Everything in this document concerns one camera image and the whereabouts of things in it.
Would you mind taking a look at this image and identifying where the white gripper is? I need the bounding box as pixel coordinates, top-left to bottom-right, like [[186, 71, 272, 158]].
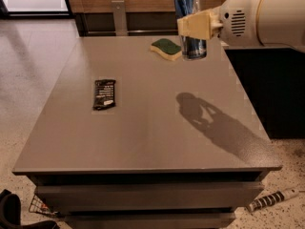
[[177, 0, 263, 47]]

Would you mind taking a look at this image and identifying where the blue silver redbull can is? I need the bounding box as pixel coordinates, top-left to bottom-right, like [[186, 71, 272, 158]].
[[173, 0, 207, 60]]

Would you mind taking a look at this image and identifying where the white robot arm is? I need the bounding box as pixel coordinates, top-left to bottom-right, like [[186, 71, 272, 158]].
[[177, 0, 305, 52]]

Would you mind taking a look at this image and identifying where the green yellow sponge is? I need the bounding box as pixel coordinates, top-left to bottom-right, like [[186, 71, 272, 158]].
[[151, 38, 182, 61]]

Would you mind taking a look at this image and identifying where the black snack bar wrapper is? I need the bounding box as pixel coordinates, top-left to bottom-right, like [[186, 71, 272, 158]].
[[92, 79, 116, 111]]

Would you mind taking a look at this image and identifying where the grey drawer cabinet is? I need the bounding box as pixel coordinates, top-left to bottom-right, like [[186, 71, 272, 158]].
[[13, 37, 281, 229]]

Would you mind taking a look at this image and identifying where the black white striped object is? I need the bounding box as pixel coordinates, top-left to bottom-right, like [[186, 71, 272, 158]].
[[247, 188, 300, 213]]

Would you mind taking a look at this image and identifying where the metal rail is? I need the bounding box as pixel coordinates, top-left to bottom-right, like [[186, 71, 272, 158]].
[[87, 30, 177, 36]]

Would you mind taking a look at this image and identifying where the left metal wall bracket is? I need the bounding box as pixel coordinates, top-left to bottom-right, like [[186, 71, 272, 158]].
[[112, 0, 128, 36]]

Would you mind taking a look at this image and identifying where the wire basket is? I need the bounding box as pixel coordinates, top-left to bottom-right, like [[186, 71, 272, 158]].
[[29, 195, 57, 217]]

